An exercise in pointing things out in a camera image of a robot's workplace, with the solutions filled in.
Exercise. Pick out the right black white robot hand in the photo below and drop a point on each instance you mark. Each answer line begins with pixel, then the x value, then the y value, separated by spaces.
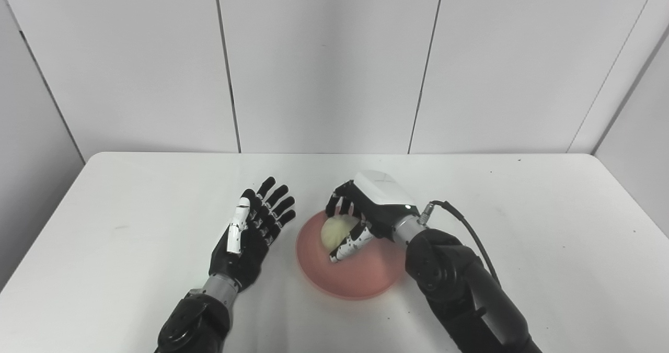
pixel 379 201

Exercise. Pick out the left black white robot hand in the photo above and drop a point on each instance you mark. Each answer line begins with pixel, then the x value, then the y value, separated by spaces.
pixel 245 243

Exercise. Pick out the white steamed bun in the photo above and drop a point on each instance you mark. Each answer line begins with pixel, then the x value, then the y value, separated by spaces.
pixel 337 232

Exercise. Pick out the pink round plate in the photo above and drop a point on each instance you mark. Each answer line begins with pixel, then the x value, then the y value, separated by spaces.
pixel 366 272

